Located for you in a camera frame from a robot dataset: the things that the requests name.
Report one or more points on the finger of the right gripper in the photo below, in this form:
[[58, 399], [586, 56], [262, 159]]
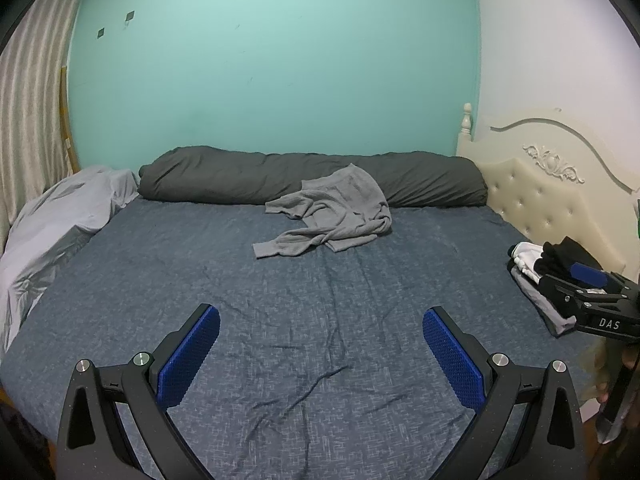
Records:
[[575, 277]]

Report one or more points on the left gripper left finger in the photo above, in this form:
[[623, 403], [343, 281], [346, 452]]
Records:
[[92, 440]]

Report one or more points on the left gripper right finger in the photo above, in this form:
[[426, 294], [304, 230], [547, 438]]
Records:
[[549, 442]]

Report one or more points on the grey knit sweater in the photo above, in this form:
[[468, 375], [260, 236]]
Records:
[[343, 210]]

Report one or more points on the person's right hand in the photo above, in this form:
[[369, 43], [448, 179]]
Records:
[[603, 364]]

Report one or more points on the black folded garment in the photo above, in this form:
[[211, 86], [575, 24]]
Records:
[[567, 252]]

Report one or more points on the white folded garment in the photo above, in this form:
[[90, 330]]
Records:
[[524, 255]]

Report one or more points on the cream tufted headboard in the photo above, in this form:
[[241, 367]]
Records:
[[550, 177]]

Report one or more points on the light grey crumpled blanket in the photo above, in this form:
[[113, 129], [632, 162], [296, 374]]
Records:
[[51, 229]]

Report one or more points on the blue patterned bed sheet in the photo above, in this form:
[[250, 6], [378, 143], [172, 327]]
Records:
[[320, 370]]

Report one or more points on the dark grey rolled duvet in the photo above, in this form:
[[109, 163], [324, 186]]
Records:
[[202, 174]]

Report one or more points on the striped beige curtain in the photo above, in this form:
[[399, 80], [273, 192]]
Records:
[[33, 157]]

